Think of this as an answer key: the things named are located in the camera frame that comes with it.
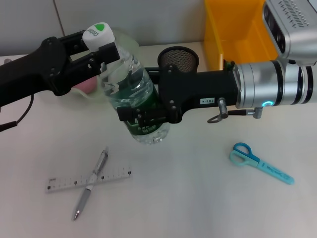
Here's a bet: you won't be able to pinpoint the clear green-label water bottle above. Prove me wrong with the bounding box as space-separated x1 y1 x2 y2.
82 22 171 146

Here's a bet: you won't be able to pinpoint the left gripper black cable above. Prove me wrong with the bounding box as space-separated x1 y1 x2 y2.
0 94 34 132

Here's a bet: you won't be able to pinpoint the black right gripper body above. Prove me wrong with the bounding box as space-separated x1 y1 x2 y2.
159 64 242 124

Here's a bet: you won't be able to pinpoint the pink toy peach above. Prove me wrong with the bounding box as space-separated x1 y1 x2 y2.
74 75 98 95

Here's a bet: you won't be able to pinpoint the clear plastic ruler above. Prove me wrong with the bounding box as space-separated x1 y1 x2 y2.
45 166 133 194

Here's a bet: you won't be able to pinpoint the blue scissors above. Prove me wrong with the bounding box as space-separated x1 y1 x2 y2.
229 141 295 185

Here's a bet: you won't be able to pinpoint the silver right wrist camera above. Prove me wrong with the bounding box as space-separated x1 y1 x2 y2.
262 0 317 66

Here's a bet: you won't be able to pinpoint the yellow plastic bin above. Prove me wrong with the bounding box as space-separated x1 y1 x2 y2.
204 0 285 72

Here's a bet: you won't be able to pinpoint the grey clear ballpoint pen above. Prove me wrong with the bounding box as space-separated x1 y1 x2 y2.
71 146 109 221

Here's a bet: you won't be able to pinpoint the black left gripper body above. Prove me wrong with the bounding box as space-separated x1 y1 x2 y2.
0 37 75 105

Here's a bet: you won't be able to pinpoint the pale green wavy bowl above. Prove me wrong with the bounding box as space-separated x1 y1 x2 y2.
70 28 141 104

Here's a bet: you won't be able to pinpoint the black mesh pen holder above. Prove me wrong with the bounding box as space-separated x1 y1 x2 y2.
158 46 200 74

